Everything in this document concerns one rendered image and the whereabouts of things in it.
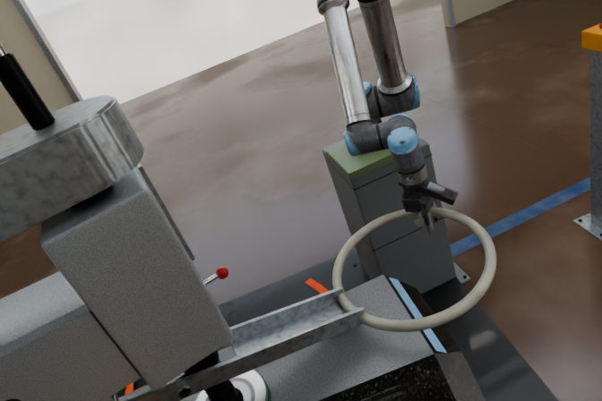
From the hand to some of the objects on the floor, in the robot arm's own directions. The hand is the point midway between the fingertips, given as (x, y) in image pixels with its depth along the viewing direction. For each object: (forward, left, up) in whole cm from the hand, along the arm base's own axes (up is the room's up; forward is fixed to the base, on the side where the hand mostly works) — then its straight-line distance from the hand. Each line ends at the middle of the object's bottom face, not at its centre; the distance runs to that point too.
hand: (434, 225), depth 153 cm
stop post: (-35, +114, -86) cm, 147 cm away
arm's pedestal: (-72, +13, -85) cm, 112 cm away
